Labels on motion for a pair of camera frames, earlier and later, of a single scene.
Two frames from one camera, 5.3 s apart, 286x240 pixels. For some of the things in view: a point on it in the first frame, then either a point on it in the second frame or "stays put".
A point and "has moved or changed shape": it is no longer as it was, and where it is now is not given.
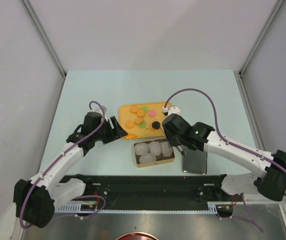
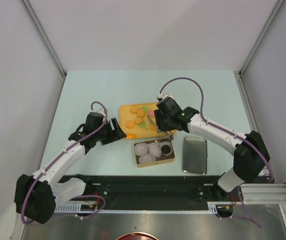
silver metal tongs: [179, 147] → [171, 136]
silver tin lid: [195, 162] stays put
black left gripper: [115, 133] stays put
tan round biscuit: [138, 120] stays put
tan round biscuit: [150, 127] stays put
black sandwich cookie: [156, 125] has moved or changed shape
